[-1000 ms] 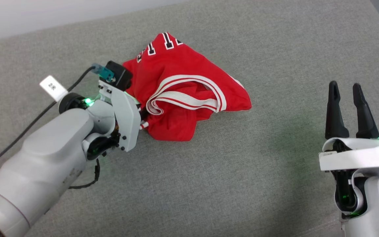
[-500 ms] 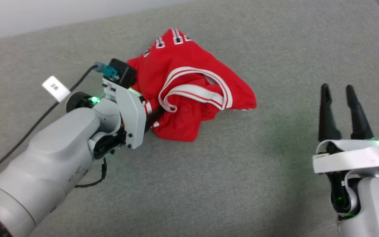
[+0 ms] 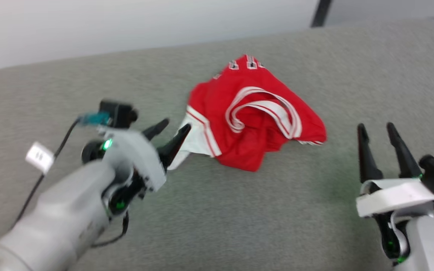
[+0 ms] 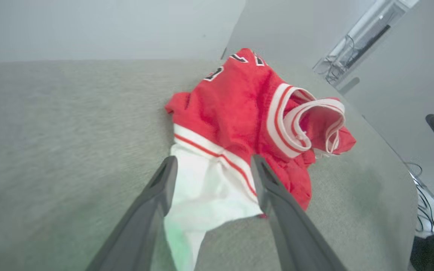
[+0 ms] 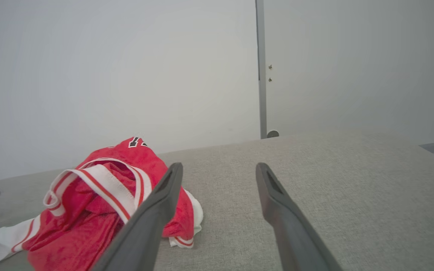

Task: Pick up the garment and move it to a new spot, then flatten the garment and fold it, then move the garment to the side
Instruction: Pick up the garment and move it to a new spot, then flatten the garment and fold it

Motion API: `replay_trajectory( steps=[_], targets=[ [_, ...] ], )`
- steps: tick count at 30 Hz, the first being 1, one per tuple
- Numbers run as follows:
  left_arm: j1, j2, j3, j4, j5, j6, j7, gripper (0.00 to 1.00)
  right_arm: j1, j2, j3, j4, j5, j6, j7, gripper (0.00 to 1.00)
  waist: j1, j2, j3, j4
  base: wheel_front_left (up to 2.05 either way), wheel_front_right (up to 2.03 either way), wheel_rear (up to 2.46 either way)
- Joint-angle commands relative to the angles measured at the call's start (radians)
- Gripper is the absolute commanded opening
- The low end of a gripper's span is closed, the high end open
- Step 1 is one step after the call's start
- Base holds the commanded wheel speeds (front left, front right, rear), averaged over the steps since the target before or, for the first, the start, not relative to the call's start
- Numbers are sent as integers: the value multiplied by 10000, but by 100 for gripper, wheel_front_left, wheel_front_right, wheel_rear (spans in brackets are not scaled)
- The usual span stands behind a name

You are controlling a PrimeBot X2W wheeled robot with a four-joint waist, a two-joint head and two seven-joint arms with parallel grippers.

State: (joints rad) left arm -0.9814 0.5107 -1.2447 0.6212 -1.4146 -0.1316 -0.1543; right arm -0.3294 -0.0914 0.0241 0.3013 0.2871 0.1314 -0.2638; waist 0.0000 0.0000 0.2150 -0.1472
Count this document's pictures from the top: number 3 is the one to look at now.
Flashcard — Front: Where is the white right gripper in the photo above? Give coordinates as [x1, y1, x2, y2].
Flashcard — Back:
[355, 122, 434, 218]

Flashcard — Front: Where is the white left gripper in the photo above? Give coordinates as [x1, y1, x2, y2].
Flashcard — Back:
[82, 118, 192, 193]

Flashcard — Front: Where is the red and white jersey shirt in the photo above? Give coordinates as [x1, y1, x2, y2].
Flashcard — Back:
[168, 54, 328, 173]

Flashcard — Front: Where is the black slanted metal leg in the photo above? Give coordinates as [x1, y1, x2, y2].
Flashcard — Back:
[310, 0, 333, 28]

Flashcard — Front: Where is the thin black looped cable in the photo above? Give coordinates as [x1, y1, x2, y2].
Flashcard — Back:
[90, 210, 130, 249]

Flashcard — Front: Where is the black cable with teal plug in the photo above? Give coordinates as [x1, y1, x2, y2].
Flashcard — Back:
[12, 112, 111, 227]

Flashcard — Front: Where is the white cable label tag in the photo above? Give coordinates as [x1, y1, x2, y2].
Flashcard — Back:
[25, 142, 56, 175]

